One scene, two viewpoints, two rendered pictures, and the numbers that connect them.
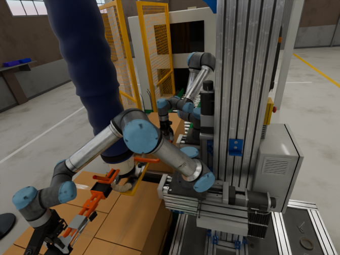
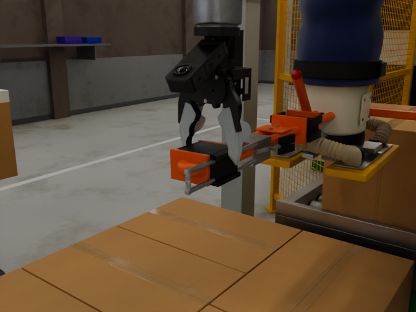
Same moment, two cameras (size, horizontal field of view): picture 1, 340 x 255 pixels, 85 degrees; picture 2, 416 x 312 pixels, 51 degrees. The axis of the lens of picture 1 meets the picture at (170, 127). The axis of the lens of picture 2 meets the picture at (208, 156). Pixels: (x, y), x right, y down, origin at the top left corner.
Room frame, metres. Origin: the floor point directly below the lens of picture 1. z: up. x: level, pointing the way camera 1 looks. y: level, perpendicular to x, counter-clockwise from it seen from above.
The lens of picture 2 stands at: (-0.19, 0.37, 1.25)
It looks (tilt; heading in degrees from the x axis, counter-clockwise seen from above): 15 degrees down; 16
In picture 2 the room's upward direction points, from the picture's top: straight up
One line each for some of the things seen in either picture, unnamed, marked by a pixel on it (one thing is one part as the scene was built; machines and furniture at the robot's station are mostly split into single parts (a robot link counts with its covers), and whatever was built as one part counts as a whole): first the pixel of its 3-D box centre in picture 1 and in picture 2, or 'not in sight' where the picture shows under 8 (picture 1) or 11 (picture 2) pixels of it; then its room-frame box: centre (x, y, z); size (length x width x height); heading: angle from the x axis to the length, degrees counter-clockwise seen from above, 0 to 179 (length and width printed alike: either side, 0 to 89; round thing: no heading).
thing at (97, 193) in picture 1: (101, 189); (295, 126); (0.80, 0.45, 1.06); 0.10 x 0.08 x 0.06; 72
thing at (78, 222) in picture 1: (78, 223); (247, 148); (0.60, 0.52, 1.05); 0.07 x 0.07 x 0.04; 72
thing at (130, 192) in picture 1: (136, 174); (366, 153); (1.01, 0.28, 0.95); 0.34 x 0.10 x 0.05; 162
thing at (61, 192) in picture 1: (59, 190); not in sight; (0.53, 0.46, 1.36); 0.11 x 0.11 x 0.08; 16
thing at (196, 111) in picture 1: (199, 117); not in sight; (1.29, -0.24, 1.20); 0.13 x 0.12 x 0.14; 40
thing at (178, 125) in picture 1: (161, 141); (397, 164); (1.68, 0.11, 0.75); 0.60 x 0.40 x 0.40; 161
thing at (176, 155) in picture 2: (56, 251); (203, 161); (0.47, 0.57, 1.05); 0.08 x 0.07 x 0.05; 162
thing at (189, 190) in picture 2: (75, 241); (248, 159); (0.51, 0.50, 1.05); 0.31 x 0.03 x 0.05; 161
